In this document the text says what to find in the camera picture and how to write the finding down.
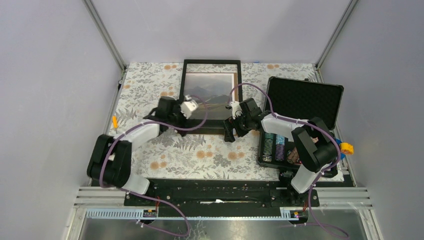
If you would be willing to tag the yellow blue tape dispenser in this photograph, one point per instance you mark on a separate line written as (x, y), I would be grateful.
(346, 149)

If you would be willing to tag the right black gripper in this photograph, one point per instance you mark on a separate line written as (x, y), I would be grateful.
(228, 126)

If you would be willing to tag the floral table mat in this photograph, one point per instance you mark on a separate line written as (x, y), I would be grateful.
(195, 156)

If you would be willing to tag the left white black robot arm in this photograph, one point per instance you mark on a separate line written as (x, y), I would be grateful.
(111, 158)

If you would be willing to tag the black picture frame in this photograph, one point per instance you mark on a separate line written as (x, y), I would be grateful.
(211, 127)

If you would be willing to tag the black poker chip case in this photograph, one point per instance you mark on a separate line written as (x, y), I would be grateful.
(297, 99)

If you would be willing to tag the orange handled screwdriver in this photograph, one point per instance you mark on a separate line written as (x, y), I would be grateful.
(114, 122)

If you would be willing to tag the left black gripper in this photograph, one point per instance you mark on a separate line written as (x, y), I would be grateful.
(176, 108)

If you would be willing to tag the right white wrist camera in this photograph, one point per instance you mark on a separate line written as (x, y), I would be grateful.
(235, 108)

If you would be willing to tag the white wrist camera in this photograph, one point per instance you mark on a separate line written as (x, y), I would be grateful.
(188, 106)
(235, 108)

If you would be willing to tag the grey slotted cable duct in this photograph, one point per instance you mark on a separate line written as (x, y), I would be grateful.
(169, 214)

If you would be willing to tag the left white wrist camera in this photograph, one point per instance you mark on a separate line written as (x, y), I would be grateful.
(188, 106)

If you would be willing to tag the mountain landscape photo print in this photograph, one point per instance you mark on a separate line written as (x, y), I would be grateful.
(214, 90)

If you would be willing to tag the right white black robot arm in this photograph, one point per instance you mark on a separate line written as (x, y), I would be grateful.
(316, 147)

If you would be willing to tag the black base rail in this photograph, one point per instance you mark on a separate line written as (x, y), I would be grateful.
(225, 197)

